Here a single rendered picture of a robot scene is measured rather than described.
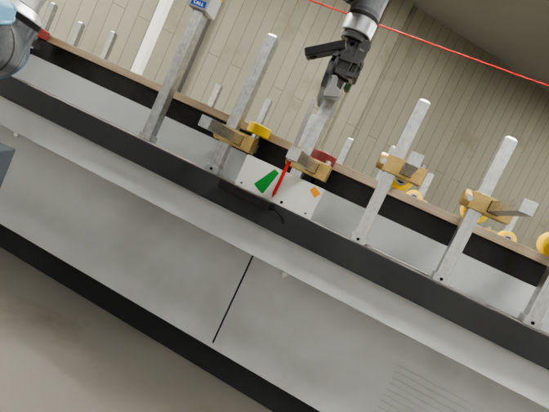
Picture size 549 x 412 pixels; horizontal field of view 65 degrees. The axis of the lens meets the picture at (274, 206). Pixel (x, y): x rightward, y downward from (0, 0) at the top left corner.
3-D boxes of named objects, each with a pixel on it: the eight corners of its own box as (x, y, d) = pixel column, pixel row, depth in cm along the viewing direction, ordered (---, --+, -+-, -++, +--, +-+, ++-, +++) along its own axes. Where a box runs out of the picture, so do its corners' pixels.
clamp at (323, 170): (323, 181, 126) (331, 166, 125) (283, 163, 129) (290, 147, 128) (326, 183, 131) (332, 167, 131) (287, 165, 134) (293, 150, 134)
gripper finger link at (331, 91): (332, 109, 117) (346, 78, 116) (313, 101, 118) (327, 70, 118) (333, 112, 120) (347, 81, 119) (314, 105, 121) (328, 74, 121)
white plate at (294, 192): (310, 220, 126) (323, 189, 125) (234, 183, 132) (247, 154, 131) (310, 220, 127) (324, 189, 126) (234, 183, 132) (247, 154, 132)
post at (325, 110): (281, 217, 129) (350, 69, 125) (271, 211, 130) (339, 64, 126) (283, 216, 133) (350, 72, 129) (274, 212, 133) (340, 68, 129)
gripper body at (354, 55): (352, 79, 115) (371, 38, 114) (323, 69, 117) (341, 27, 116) (354, 87, 123) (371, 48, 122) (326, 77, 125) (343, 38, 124)
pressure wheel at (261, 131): (262, 162, 147) (276, 131, 146) (243, 153, 142) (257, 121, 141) (252, 157, 153) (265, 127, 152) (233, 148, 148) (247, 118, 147)
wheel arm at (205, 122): (207, 132, 107) (213, 117, 106) (195, 127, 107) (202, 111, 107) (254, 155, 149) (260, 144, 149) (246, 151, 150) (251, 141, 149)
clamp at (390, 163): (420, 185, 119) (428, 169, 119) (375, 166, 122) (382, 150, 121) (417, 187, 125) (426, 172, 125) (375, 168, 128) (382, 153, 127)
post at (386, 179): (357, 254, 124) (431, 100, 120) (346, 248, 125) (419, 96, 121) (358, 253, 127) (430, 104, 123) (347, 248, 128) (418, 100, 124)
